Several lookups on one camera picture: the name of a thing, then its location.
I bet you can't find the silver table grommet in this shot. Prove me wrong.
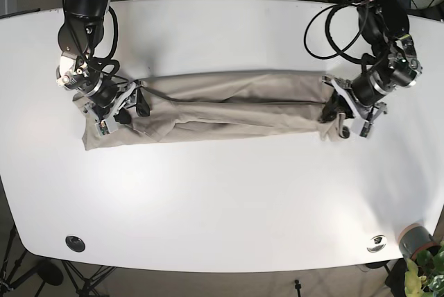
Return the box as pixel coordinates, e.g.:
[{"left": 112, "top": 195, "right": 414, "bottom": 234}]
[{"left": 366, "top": 235, "right": 387, "bottom": 253}]

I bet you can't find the green potted plant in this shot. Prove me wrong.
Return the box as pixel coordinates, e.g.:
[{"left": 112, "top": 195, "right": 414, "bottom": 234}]
[{"left": 404, "top": 244, "right": 443, "bottom": 297}]

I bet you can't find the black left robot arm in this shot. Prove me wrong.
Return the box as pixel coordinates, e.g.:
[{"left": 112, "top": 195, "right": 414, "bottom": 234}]
[{"left": 319, "top": 0, "right": 422, "bottom": 139}]

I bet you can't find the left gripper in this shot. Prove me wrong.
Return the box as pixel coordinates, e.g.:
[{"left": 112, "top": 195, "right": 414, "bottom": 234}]
[{"left": 318, "top": 51, "right": 422, "bottom": 139}]

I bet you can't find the beige khaki T-shirt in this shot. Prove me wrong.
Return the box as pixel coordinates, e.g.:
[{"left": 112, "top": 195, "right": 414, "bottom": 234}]
[{"left": 83, "top": 70, "right": 340, "bottom": 150}]

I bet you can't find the grey plant pot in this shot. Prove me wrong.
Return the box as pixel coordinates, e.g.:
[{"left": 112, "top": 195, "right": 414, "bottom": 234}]
[{"left": 397, "top": 223, "right": 440, "bottom": 260}]

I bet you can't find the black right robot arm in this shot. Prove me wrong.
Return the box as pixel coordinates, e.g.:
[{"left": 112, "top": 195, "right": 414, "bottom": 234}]
[{"left": 56, "top": 0, "right": 151, "bottom": 136}]

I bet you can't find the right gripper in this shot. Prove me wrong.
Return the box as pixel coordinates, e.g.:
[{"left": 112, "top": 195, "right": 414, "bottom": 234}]
[{"left": 66, "top": 71, "right": 151, "bottom": 136}]

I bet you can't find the black table grommet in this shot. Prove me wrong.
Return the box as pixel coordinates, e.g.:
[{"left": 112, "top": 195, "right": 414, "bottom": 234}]
[{"left": 65, "top": 235, "right": 86, "bottom": 253}]

